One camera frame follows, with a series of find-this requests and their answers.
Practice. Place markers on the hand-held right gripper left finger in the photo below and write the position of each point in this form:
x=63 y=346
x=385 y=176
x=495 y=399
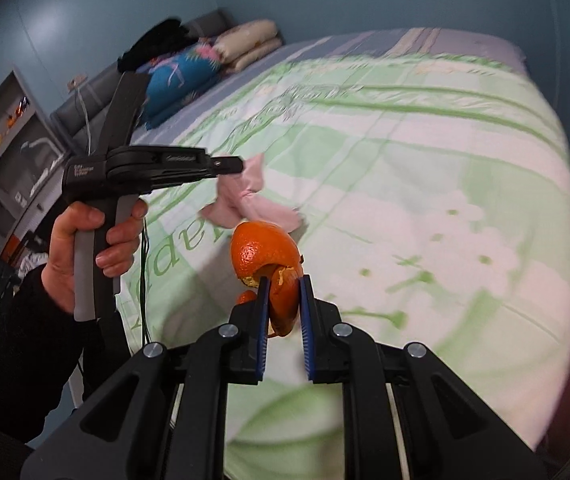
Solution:
x=263 y=330

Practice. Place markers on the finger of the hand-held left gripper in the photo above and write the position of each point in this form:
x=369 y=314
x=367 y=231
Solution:
x=227 y=166

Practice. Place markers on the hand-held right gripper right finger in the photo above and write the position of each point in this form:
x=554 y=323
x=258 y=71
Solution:
x=307 y=330

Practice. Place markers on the pink tissue paper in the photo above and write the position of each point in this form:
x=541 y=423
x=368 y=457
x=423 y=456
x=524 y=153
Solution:
x=245 y=205

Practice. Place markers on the orange peel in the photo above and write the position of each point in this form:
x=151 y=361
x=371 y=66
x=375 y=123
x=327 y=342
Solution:
x=260 y=250

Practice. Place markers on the person's left forearm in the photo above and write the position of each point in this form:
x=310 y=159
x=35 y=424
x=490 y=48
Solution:
x=15 y=350

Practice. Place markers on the person's left hand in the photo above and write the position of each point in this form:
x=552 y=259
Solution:
x=62 y=260

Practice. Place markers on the grey padded headboard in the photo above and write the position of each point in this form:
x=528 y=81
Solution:
x=80 y=105

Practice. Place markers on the blue floral folded quilt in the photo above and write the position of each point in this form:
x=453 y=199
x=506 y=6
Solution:
x=180 y=80

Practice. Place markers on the grey shelf unit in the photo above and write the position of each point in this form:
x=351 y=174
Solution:
x=15 y=160

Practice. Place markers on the beige folded quilt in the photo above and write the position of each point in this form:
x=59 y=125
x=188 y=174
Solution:
x=250 y=40

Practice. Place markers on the black clothes pile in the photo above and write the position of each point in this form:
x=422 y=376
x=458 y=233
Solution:
x=160 y=40

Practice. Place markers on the bed with grey striped sheet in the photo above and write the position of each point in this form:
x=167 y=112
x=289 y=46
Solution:
x=325 y=45

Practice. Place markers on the green floral bedspread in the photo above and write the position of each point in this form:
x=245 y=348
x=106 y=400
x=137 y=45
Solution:
x=415 y=160

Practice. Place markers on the white wall socket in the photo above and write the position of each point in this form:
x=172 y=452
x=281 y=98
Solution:
x=77 y=82

